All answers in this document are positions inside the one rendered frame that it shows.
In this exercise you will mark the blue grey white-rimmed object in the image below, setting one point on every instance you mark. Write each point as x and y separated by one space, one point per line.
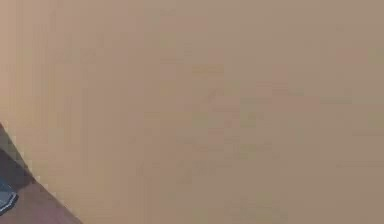
6 197

